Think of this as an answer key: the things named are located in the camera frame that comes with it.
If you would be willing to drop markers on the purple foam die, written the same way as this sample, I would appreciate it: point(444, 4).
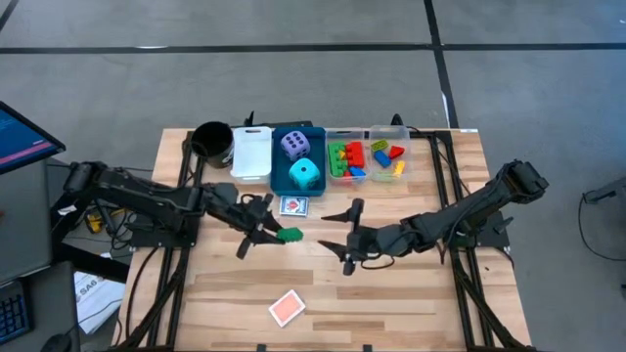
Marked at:
point(295, 145)

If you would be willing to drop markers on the dark blue plastic bin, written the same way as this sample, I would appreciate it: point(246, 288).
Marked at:
point(280, 186)

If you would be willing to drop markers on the long green toy brick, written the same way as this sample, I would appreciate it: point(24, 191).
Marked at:
point(336, 159)

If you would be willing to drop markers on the white plastic bin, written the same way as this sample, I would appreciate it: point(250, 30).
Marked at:
point(252, 155)

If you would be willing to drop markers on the teal foam die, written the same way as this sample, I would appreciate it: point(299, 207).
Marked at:
point(304, 173)

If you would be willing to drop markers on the clear plastic bin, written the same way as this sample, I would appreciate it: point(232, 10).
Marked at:
point(332, 133)
point(406, 132)

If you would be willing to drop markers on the blue playing card box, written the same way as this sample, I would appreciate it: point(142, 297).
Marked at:
point(294, 206)

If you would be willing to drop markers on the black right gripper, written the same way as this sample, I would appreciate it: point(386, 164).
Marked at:
point(362, 242)

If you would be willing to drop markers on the blue toy brick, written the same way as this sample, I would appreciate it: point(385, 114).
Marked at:
point(382, 159)

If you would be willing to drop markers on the computer keyboard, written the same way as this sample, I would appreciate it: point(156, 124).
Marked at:
point(12, 313)

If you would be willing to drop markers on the lime green toy brick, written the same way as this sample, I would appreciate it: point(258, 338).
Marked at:
point(379, 145)

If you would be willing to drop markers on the small red toy brick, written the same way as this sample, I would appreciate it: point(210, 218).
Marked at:
point(396, 151)

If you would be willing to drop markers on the white paper sheet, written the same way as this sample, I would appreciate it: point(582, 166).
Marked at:
point(98, 300)

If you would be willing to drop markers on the yellow studded toy brick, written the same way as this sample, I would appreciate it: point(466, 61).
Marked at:
point(399, 168)

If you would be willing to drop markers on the grey desk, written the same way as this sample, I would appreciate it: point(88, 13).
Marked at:
point(24, 220)

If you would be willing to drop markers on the black table frame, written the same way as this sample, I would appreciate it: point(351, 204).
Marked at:
point(186, 156)

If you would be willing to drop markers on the black cup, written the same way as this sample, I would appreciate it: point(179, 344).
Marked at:
point(211, 142)

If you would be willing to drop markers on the short green toy brick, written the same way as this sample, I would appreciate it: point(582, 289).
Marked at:
point(289, 234)

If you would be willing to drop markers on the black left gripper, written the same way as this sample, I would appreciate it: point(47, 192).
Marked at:
point(249, 215)

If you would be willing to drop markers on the computer monitor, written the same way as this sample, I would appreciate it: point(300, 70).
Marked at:
point(22, 139)

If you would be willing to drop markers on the dark computer mouse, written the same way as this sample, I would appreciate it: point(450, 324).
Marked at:
point(58, 343)

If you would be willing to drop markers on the translucent lime toy brick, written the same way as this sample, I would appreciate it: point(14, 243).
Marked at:
point(384, 177)

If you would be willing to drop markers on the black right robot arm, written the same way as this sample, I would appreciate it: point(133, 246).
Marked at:
point(464, 220)

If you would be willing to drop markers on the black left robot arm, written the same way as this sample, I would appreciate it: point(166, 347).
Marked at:
point(122, 193)

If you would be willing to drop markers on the yellow hand tool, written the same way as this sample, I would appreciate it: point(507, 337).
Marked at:
point(94, 222)

